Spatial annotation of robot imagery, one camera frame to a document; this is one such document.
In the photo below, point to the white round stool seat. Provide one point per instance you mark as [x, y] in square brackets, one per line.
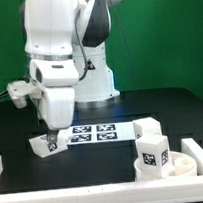
[182, 166]

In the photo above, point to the white sheet with tags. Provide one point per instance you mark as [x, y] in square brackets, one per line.
[100, 133]

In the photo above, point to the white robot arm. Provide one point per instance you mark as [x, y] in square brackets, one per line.
[65, 47]

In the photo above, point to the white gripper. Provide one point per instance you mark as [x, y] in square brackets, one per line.
[50, 87]

